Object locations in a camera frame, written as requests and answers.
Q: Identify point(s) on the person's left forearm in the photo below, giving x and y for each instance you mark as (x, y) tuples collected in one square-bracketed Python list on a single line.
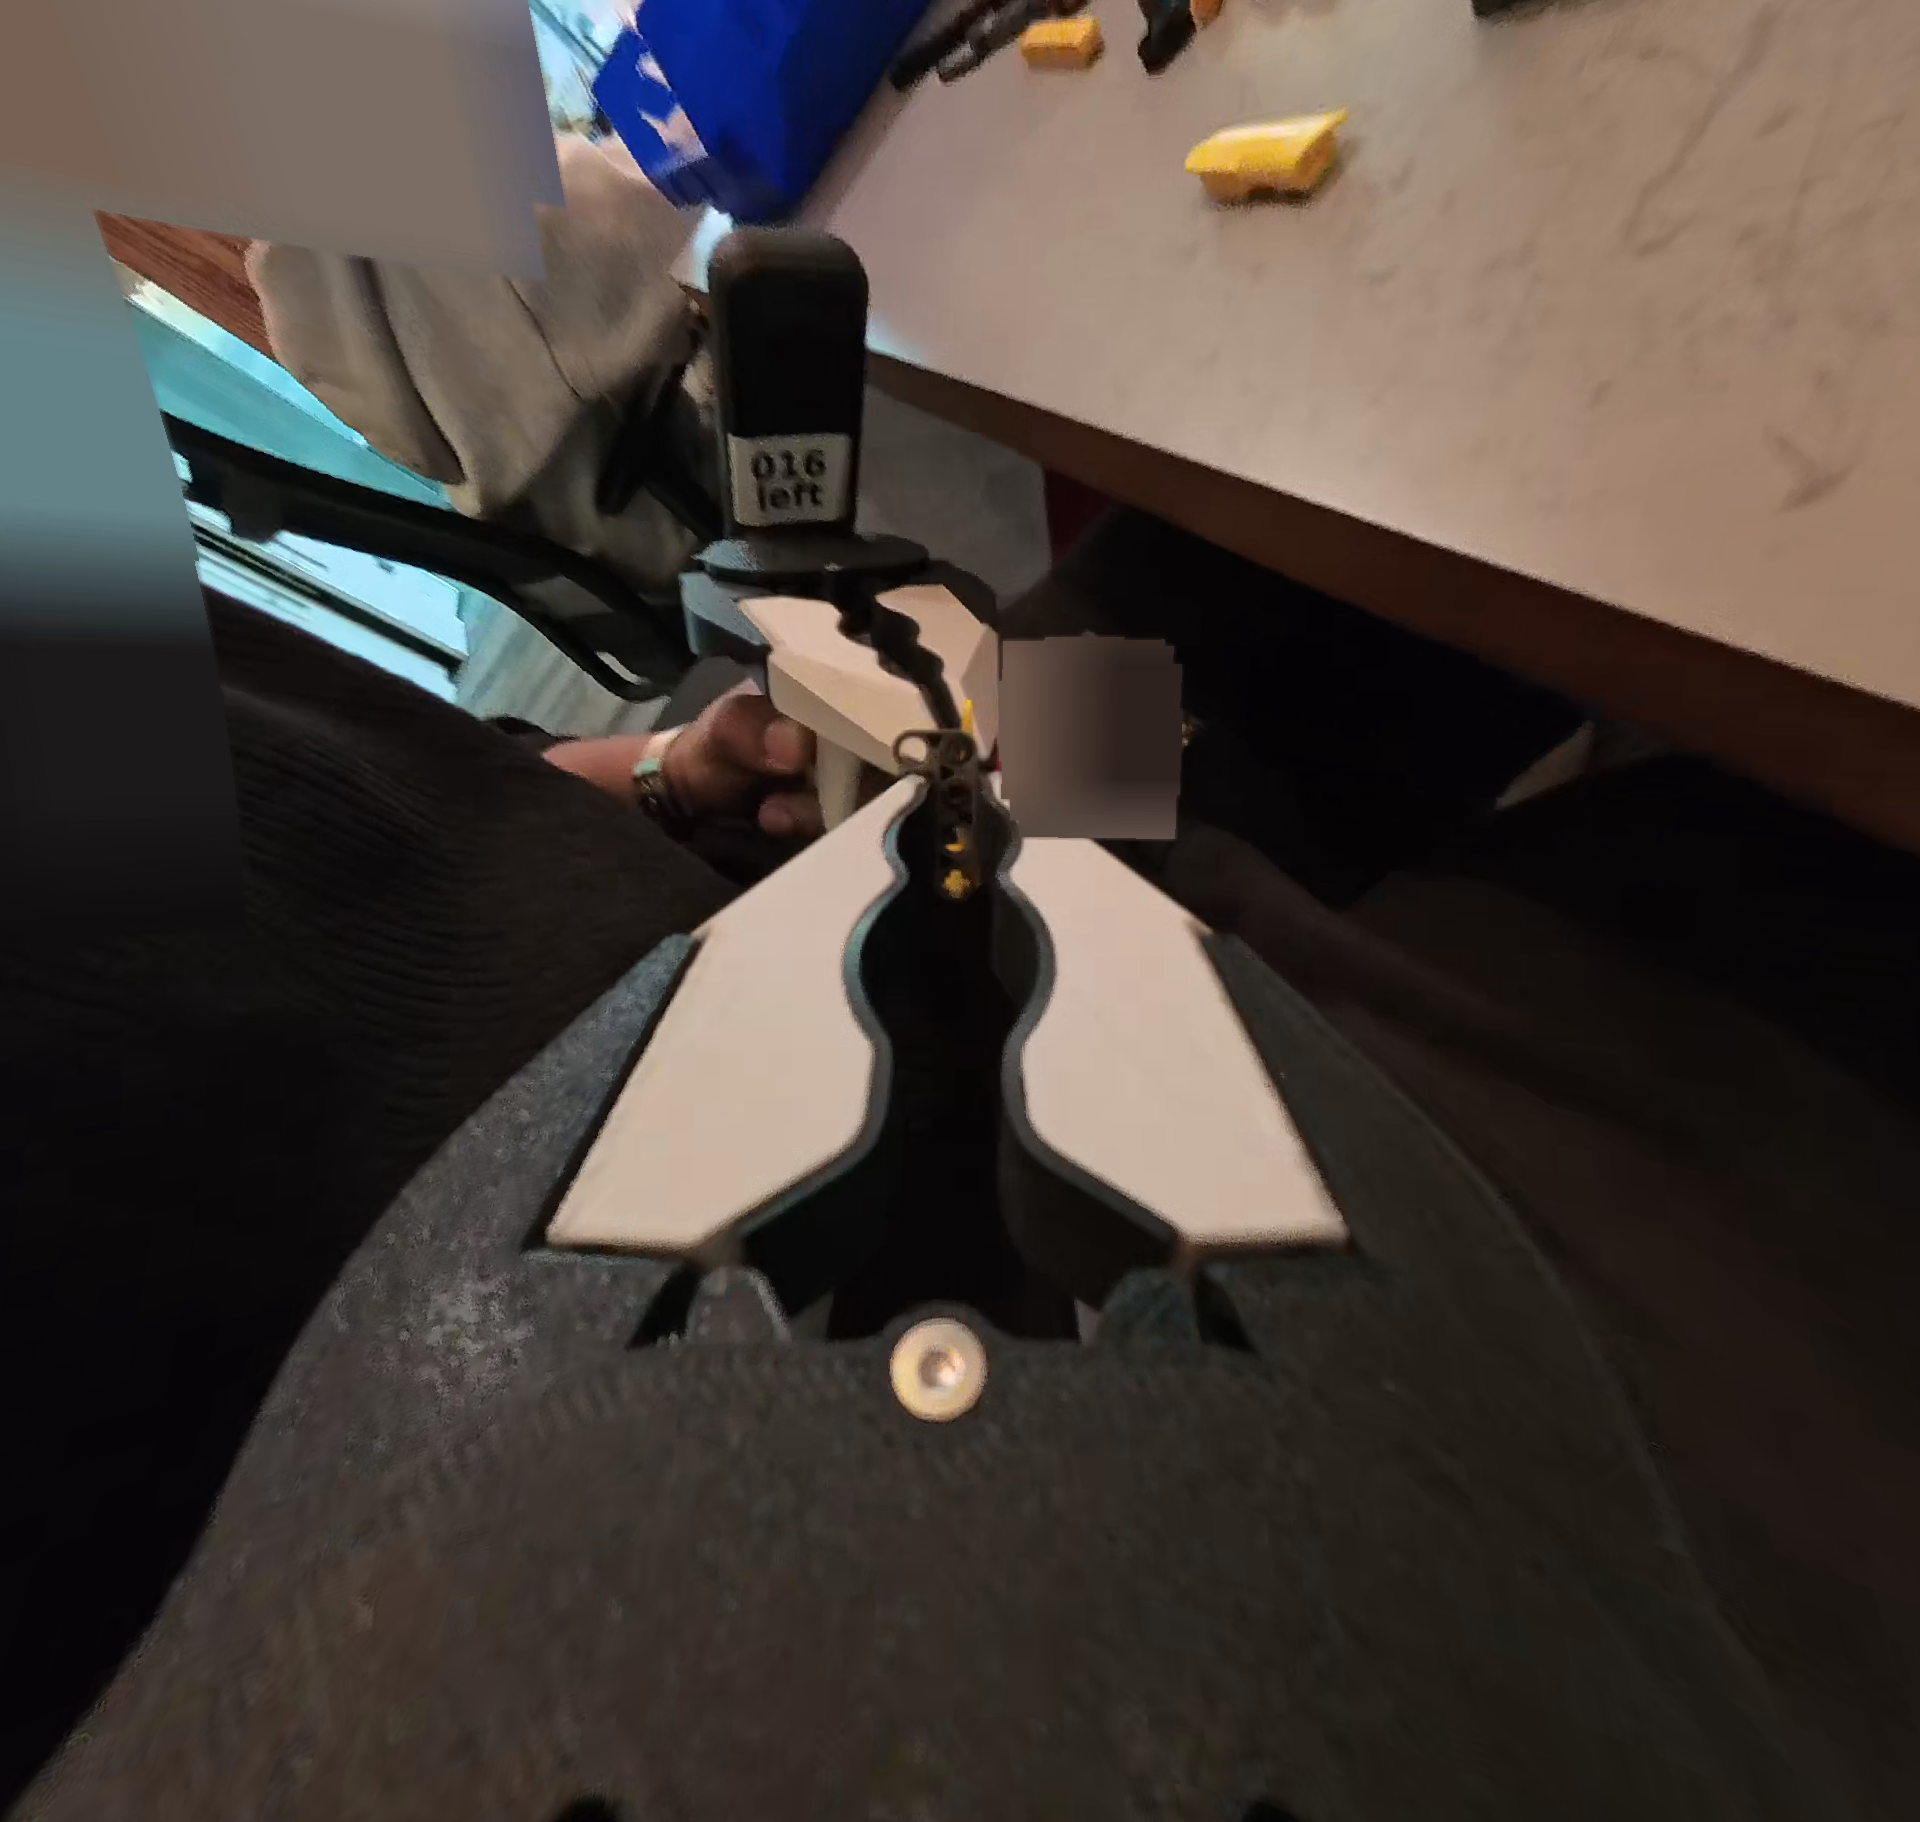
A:
[(599, 764)]

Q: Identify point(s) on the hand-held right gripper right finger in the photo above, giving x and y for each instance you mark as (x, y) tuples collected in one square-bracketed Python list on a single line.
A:
[(1169, 1089)]

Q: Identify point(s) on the grey jacket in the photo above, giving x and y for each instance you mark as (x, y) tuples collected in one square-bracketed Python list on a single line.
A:
[(496, 382)]

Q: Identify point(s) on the grey angled beam with pins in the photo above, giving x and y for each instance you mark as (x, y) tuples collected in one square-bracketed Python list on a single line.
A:
[(952, 818)]

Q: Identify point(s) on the blue plastic bin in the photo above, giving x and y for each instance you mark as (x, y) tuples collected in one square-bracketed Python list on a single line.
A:
[(751, 68)]

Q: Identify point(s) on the grey wrist band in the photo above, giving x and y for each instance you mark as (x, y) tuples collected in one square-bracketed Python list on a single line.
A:
[(658, 798)]

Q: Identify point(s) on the person's legs in dark trousers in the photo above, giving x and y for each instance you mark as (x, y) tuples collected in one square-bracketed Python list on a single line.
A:
[(1573, 1102)]

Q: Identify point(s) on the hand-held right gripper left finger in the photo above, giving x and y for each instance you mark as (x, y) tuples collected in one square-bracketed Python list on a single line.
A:
[(719, 1089)]

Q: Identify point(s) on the yellow curved wedge piece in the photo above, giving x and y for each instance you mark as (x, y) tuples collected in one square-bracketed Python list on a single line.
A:
[(1258, 158)]

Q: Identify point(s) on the person's left hand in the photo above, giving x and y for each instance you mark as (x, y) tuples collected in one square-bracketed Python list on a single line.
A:
[(741, 764)]

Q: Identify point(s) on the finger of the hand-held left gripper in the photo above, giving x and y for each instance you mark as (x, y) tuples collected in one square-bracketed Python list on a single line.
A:
[(823, 666), (960, 644)]

